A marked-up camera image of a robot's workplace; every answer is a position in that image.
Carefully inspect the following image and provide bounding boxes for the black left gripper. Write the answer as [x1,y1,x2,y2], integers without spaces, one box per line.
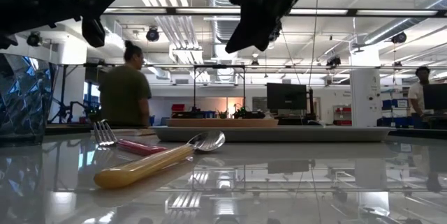
[0,0,126,49]

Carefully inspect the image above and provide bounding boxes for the red-handled metal fork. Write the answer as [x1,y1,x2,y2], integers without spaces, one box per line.
[92,119,169,157]

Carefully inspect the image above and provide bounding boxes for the yellow-handled metal spoon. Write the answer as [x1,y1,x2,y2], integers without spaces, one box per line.
[93,130,226,190]

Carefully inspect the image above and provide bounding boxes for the tan wooden plate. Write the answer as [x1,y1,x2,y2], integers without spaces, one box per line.
[166,118,279,128]

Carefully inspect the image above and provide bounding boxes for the grey tray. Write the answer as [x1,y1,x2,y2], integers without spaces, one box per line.
[152,125,396,144]

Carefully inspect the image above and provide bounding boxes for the black computer monitor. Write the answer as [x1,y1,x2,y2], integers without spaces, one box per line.
[266,82,309,111]
[422,83,447,111]

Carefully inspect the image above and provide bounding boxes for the person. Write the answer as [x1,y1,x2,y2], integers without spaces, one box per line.
[406,66,432,129]
[98,40,153,128]

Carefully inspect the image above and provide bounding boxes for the overhead light bar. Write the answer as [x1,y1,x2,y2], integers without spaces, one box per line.
[101,6,447,18]

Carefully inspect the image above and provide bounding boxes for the shelf with red bins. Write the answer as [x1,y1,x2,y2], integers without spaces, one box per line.
[332,104,353,127]

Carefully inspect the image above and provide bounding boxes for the flat wooden board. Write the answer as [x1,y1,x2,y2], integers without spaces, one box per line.
[89,128,157,137]

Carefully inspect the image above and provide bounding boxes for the white pillar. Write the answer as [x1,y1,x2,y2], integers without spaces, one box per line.
[349,47,383,128]

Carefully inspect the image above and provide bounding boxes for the blue storage bins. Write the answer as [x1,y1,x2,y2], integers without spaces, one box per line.
[381,98,410,110]

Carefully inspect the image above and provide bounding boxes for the silver ventilation duct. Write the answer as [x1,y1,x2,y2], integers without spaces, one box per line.
[205,0,245,45]

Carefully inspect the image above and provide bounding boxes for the black metal frame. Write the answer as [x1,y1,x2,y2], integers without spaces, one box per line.
[192,64,247,114]

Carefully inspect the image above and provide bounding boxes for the thin hanging cable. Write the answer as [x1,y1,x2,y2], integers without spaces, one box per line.
[307,0,320,91]

